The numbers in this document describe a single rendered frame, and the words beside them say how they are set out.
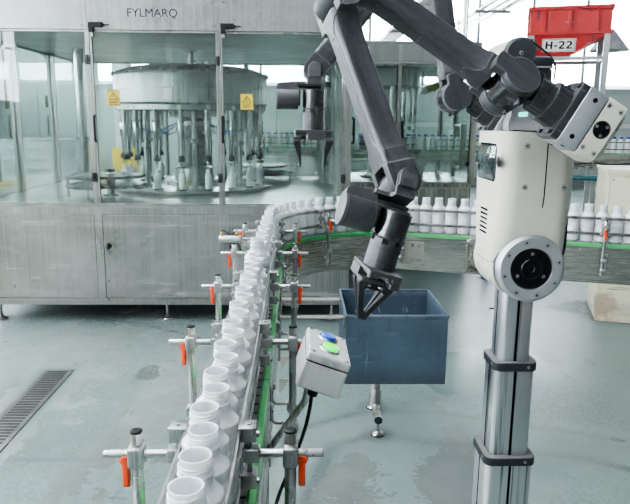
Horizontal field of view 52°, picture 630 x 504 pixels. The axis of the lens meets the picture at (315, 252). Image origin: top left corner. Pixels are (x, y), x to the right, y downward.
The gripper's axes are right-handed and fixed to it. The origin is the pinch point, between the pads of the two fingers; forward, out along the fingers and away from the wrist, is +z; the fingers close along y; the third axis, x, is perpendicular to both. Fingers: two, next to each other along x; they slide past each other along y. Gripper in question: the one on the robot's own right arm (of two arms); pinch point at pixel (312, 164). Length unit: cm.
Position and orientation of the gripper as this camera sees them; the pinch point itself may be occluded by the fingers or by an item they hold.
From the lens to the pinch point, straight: 176.3
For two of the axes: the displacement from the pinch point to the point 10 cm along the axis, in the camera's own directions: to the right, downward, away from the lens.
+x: 0.4, 2.0, -9.8
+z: -0.2, 9.8, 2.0
